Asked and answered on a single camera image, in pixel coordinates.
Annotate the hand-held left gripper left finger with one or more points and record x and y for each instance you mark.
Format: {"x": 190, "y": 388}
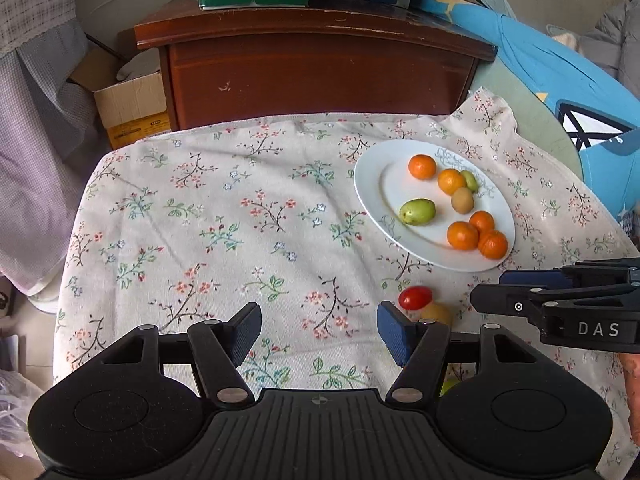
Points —
{"x": 245, "y": 332}

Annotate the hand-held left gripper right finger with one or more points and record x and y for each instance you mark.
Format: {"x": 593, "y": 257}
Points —
{"x": 395, "y": 332}

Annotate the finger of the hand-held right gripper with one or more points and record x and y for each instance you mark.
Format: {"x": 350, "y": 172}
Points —
{"x": 530, "y": 279}
{"x": 500, "y": 300}

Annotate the red cherry tomato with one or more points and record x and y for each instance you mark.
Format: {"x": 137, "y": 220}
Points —
{"x": 415, "y": 297}

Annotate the small brown kiwi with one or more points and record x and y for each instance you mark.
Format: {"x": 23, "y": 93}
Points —
{"x": 437, "y": 313}
{"x": 462, "y": 200}

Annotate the large mandarin orange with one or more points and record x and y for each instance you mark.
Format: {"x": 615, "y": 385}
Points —
{"x": 493, "y": 244}
{"x": 462, "y": 235}

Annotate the small mandarin orange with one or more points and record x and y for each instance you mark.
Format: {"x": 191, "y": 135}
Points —
{"x": 482, "y": 221}
{"x": 451, "y": 181}
{"x": 422, "y": 166}

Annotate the green jujube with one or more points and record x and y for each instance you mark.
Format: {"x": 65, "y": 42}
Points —
{"x": 470, "y": 180}
{"x": 418, "y": 211}
{"x": 450, "y": 386}

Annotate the white oval plate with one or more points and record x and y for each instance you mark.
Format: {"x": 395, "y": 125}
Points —
{"x": 390, "y": 185}

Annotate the person's right forearm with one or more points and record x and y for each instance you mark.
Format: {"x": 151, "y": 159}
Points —
{"x": 631, "y": 395}

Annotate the floral tablecloth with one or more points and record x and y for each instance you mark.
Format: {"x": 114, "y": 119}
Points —
{"x": 225, "y": 210}

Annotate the blue printed blanket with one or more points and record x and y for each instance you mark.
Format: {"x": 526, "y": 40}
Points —
{"x": 550, "y": 80}

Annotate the clear plastic bag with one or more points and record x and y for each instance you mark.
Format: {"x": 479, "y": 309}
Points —
{"x": 17, "y": 410}

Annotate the grey garment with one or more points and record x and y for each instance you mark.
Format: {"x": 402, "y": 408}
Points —
{"x": 615, "y": 45}

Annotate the open cardboard box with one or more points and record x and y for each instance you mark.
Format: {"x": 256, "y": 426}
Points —
{"x": 130, "y": 110}

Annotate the dark wooden nightstand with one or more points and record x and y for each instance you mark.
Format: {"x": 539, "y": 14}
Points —
{"x": 310, "y": 70}

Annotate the purple waffle cloth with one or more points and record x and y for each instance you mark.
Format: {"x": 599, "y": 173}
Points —
{"x": 35, "y": 160}

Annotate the checked cloth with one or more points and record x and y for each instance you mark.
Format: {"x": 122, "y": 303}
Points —
{"x": 30, "y": 0}

